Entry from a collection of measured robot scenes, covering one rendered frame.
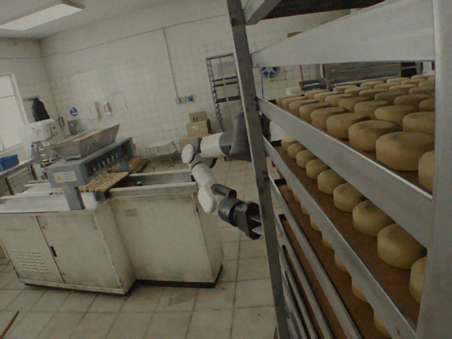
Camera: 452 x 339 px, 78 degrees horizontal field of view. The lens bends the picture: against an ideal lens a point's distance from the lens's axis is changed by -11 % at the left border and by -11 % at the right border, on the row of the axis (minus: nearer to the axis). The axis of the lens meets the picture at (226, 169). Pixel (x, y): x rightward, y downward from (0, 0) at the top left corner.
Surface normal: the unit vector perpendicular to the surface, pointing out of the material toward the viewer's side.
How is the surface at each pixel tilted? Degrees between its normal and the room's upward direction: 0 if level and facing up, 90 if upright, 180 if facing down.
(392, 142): 0
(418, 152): 90
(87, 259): 90
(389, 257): 90
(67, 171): 90
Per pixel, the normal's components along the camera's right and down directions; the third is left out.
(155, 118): -0.09, 0.33
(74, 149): -0.16, 0.64
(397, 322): -0.98, 0.18
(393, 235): -0.18, -0.93
